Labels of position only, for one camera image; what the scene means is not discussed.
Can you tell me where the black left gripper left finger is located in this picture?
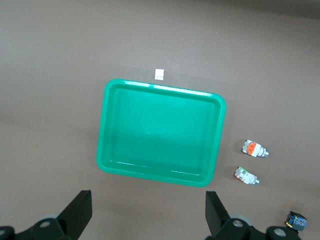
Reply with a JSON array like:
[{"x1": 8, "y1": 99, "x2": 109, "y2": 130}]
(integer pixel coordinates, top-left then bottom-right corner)
[{"x1": 0, "y1": 189, "x2": 93, "y2": 240}]

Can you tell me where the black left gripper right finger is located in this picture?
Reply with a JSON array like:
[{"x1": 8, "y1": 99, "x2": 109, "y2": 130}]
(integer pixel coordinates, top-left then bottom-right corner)
[{"x1": 204, "y1": 191, "x2": 304, "y2": 240}]

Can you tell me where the white button with orange block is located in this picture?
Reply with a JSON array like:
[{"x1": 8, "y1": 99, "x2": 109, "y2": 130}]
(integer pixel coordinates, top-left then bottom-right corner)
[{"x1": 241, "y1": 139, "x2": 270, "y2": 159}]

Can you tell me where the white button with green block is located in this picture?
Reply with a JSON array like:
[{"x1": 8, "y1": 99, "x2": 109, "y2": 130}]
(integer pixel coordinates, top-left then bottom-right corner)
[{"x1": 233, "y1": 166, "x2": 260, "y2": 186}]

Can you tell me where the red push button black body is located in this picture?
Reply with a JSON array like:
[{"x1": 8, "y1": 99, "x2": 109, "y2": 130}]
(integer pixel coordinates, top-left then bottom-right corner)
[{"x1": 284, "y1": 210, "x2": 308, "y2": 232}]

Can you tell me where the green plastic tray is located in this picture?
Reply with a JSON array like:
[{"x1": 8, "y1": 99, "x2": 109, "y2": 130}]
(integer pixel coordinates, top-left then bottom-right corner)
[{"x1": 95, "y1": 78, "x2": 227, "y2": 188}]

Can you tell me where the brown table mat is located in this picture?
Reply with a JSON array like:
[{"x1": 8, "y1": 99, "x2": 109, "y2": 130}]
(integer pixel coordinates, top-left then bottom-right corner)
[{"x1": 0, "y1": 0, "x2": 320, "y2": 240}]

